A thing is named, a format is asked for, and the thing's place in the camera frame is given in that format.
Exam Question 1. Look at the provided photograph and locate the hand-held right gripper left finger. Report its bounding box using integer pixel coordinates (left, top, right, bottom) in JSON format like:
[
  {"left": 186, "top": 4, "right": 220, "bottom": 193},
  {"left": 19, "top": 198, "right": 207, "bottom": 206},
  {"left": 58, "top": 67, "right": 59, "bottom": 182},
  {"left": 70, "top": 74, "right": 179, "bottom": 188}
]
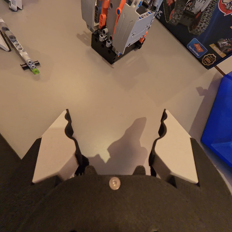
[{"left": 32, "top": 109, "right": 84, "bottom": 184}]

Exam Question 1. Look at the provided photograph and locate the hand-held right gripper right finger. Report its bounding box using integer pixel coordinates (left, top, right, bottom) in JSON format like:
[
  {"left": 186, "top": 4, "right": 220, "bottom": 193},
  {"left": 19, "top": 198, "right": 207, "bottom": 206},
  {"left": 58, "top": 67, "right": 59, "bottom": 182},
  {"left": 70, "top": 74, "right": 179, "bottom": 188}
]
[{"left": 148, "top": 108, "right": 199, "bottom": 184}]

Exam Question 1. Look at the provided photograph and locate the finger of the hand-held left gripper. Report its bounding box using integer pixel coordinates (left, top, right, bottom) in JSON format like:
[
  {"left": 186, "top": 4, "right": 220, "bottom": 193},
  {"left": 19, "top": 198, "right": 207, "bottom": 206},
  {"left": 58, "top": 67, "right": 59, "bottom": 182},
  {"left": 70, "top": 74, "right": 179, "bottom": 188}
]
[
  {"left": 0, "top": 29, "right": 12, "bottom": 52},
  {"left": 8, "top": 0, "right": 23, "bottom": 11}
]

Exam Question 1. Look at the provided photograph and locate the grey brick beam with holes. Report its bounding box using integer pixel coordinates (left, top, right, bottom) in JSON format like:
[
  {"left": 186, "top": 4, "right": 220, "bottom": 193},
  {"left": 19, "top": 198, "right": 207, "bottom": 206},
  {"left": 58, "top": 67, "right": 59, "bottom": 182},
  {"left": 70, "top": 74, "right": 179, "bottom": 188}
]
[{"left": 0, "top": 17, "right": 30, "bottom": 61}]

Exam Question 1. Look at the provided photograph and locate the black cross axle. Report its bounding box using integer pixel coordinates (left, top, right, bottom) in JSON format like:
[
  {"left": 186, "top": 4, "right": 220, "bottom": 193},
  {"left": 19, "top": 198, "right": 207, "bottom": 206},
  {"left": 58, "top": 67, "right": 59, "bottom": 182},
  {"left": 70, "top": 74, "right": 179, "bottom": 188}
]
[{"left": 20, "top": 61, "right": 40, "bottom": 69}]

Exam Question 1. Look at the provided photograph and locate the blue plastic bin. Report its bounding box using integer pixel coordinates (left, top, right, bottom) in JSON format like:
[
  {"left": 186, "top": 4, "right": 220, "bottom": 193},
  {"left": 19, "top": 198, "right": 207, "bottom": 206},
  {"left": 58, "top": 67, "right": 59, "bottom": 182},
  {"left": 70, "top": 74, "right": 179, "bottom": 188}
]
[{"left": 200, "top": 71, "right": 232, "bottom": 169}]

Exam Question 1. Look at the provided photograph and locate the grey orange brick model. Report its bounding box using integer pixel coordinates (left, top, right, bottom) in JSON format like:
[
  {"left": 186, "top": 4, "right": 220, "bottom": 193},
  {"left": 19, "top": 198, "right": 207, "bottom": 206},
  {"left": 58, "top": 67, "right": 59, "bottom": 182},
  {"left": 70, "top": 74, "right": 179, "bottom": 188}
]
[{"left": 81, "top": 0, "right": 164, "bottom": 65}]

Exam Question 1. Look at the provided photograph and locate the printed toy box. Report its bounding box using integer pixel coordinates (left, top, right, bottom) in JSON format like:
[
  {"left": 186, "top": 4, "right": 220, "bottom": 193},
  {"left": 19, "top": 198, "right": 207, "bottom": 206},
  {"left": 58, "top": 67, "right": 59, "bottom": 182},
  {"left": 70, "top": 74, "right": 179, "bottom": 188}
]
[{"left": 154, "top": 0, "right": 232, "bottom": 70}]

